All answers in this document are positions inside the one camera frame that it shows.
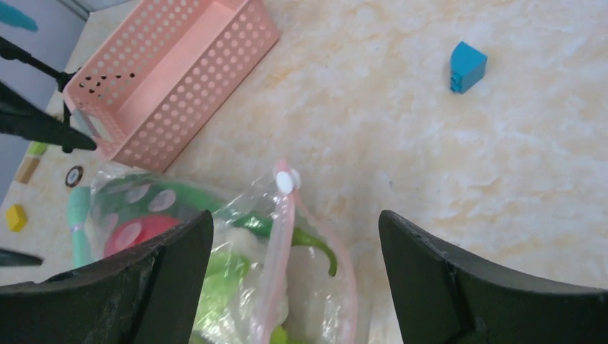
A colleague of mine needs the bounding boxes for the small round badge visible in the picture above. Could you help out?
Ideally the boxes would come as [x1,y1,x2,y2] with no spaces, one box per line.
[65,166,84,188]

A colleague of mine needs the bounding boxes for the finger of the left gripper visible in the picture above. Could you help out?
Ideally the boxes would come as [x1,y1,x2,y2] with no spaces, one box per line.
[0,248,44,267]
[1,84,97,151]

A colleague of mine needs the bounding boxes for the yellow block at left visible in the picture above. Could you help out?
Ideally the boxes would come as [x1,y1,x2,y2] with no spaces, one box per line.
[6,204,28,232]

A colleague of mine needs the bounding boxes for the white cauliflower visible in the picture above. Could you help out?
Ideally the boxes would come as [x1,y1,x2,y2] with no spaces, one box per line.
[249,242,343,343]

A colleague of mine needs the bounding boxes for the green and wood stick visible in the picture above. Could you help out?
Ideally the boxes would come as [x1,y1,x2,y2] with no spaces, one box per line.
[14,142,48,184]

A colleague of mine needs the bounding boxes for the blue microphone on tripod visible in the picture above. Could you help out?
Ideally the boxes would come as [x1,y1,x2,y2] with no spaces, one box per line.
[0,0,80,154]

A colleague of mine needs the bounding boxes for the green bell pepper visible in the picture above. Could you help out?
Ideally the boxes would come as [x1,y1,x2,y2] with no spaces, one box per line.
[95,174,339,279]

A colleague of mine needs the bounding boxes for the green celery stalk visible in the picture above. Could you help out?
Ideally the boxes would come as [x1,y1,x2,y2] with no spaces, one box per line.
[189,251,263,343]

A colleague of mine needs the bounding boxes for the blue toy block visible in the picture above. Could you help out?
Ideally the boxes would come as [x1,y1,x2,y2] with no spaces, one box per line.
[450,41,488,94]

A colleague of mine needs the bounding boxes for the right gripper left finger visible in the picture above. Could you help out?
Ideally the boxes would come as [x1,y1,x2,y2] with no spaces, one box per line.
[1,211,214,343]

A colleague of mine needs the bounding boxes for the teal silicone tool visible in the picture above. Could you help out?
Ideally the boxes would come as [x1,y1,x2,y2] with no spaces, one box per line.
[67,186,93,269]

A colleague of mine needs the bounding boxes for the clear pink zip bag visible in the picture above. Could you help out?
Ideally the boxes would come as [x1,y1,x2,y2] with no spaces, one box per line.
[85,161,358,343]

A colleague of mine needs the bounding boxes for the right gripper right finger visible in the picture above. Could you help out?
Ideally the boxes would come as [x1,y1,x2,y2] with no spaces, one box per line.
[378,210,607,343]

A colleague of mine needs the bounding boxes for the pink plastic basket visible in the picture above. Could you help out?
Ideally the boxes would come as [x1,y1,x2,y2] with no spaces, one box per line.
[63,1,280,172]

